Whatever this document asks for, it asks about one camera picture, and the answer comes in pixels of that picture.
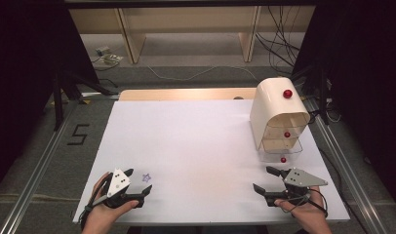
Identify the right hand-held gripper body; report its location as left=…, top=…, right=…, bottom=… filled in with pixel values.
left=265, top=168, right=329, bottom=207

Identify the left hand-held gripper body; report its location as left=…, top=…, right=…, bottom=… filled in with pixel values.
left=102, top=168, right=145, bottom=209

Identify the person's left hand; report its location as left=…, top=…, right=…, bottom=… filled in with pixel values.
left=81, top=172, right=140, bottom=234

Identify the person's right hand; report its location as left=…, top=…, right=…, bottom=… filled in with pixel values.
left=273, top=186, right=334, bottom=234

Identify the clear drawer red knob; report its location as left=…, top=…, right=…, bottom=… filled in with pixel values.
left=258, top=139, right=304, bottom=164
left=262, top=126, right=305, bottom=141

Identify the white table cover sheet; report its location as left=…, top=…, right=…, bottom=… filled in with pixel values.
left=72, top=98, right=351, bottom=226

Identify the cream drawer cabinet red knob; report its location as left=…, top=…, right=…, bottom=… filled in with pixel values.
left=249, top=76, right=311, bottom=153

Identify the black tripod stand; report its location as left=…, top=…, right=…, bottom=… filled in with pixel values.
left=290, top=63, right=332, bottom=127
left=51, top=68, right=120, bottom=132

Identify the black curtain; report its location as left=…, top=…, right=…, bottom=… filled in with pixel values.
left=0, top=0, right=100, bottom=196
left=292, top=0, right=396, bottom=206

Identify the light wooden shelf unit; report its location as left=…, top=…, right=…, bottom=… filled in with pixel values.
left=68, top=5, right=317, bottom=64

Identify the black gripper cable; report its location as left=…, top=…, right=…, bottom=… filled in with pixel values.
left=79, top=176, right=110, bottom=230
left=283, top=187, right=330, bottom=218

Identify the aluminium floor rail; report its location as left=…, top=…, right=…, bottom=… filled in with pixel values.
left=0, top=100, right=82, bottom=234
left=303, top=97, right=388, bottom=234

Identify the white floor cable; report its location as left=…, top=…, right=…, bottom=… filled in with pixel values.
left=146, top=65, right=259, bottom=83

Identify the bundle of black cables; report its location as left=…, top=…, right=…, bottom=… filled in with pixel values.
left=255, top=5, right=301, bottom=68

